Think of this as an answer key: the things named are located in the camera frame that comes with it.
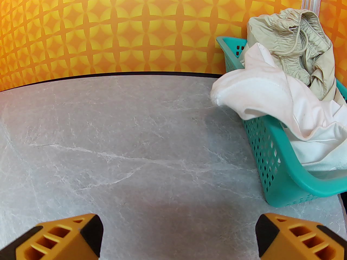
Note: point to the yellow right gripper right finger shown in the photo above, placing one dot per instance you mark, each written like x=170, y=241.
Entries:
x=295, y=240

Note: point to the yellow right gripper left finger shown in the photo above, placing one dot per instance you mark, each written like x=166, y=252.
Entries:
x=57, y=240

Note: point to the white t-shirt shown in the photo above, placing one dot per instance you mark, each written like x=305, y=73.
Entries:
x=260, y=91

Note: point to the teal plastic laundry basket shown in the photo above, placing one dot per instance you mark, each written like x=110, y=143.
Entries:
x=282, y=183

